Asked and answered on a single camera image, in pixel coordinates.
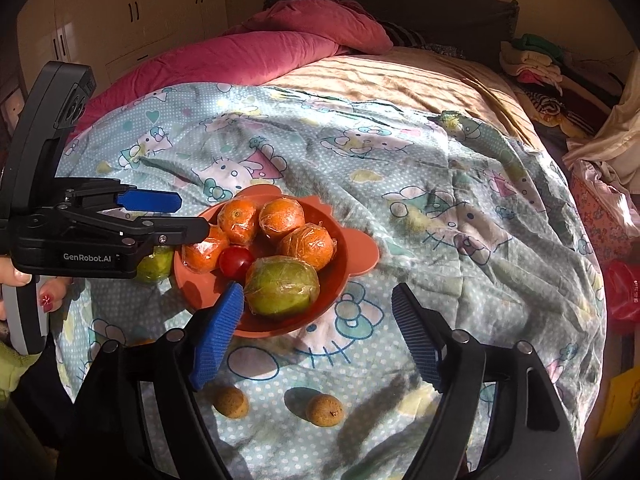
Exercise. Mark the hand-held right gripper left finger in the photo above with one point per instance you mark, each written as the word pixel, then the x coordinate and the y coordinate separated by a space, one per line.
pixel 220 332

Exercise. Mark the large green citrus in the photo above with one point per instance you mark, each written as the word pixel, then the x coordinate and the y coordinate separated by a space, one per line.
pixel 281 286

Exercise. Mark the orange plastic bowl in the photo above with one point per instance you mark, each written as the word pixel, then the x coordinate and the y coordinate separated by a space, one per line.
pixel 320 265

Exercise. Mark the small green citrus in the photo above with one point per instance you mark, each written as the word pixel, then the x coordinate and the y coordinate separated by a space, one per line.
pixel 152 265

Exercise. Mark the cartoon cat printed blanket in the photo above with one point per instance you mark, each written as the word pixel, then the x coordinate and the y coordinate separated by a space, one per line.
pixel 400 185

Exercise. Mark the pink floral cloth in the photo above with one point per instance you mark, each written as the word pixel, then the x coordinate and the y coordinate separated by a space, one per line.
pixel 600 205

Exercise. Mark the dark headboard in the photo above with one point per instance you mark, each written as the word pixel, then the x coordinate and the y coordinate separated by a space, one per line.
pixel 400 2

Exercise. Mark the pink quilt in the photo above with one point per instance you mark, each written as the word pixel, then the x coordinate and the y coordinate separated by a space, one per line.
pixel 225 55

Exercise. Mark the brown longan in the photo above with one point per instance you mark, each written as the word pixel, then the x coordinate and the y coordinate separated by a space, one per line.
pixel 231 401
pixel 324 410

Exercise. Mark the red cherry tomato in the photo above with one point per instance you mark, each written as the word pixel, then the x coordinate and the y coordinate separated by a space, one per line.
pixel 236 261

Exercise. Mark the beige striped bed sheet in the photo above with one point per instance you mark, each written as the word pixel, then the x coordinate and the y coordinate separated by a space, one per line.
pixel 400 85

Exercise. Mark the dark striped pillow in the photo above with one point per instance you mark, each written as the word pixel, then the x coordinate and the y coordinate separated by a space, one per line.
pixel 402 34

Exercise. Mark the yellow paper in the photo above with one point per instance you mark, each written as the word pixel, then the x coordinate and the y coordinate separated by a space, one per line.
pixel 620 400

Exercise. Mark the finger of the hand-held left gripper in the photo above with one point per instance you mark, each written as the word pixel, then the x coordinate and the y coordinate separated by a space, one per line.
pixel 170 232
pixel 150 201

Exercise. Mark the pile of folded clothes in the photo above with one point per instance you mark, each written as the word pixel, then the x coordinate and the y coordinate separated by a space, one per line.
pixel 540 65

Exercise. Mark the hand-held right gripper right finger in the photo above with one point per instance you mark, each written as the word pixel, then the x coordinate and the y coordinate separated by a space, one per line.
pixel 417 342

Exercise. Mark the plastic-wrapped orange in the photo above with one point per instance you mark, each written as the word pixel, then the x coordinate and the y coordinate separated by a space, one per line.
pixel 205 256
pixel 306 246
pixel 238 221
pixel 281 217

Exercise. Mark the cream wardrobe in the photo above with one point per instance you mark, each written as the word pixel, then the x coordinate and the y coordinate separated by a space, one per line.
pixel 125 15

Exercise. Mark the red plastic bag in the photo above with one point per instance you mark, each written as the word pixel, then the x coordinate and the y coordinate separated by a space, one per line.
pixel 625 290

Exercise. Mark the person's left hand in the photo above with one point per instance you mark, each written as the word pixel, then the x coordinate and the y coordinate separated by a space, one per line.
pixel 50 300

